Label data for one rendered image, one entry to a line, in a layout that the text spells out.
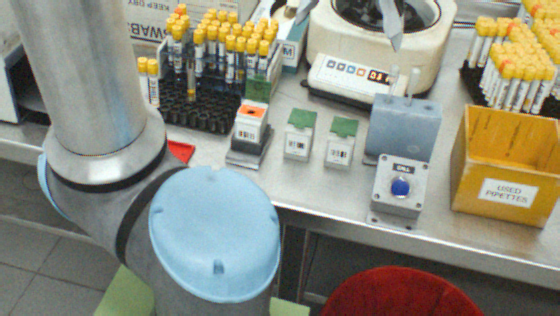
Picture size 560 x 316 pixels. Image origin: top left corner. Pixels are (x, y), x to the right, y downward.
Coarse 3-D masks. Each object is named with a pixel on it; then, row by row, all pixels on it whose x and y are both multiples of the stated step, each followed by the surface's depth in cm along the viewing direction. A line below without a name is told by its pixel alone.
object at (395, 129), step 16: (384, 96) 96; (400, 96) 97; (384, 112) 94; (400, 112) 94; (416, 112) 94; (432, 112) 94; (368, 128) 100; (384, 128) 96; (400, 128) 95; (416, 128) 95; (432, 128) 94; (368, 144) 99; (384, 144) 98; (400, 144) 97; (416, 144) 96; (432, 144) 96; (368, 160) 99; (416, 160) 98
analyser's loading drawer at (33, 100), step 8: (24, 80) 107; (32, 80) 107; (16, 88) 105; (24, 88) 106; (32, 88) 106; (16, 96) 104; (24, 96) 104; (32, 96) 104; (40, 96) 104; (24, 104) 102; (32, 104) 102; (40, 104) 102
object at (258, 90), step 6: (252, 78) 97; (258, 78) 96; (246, 84) 97; (252, 84) 97; (258, 84) 97; (264, 84) 96; (270, 84) 96; (246, 90) 98; (252, 90) 98; (258, 90) 97; (264, 90) 97; (270, 90) 97; (246, 96) 98; (252, 96) 98; (258, 96) 98; (264, 96) 98; (258, 102) 98; (264, 102) 98
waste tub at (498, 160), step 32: (480, 128) 97; (512, 128) 96; (544, 128) 94; (480, 160) 100; (512, 160) 99; (544, 160) 94; (480, 192) 88; (512, 192) 87; (544, 192) 86; (544, 224) 89
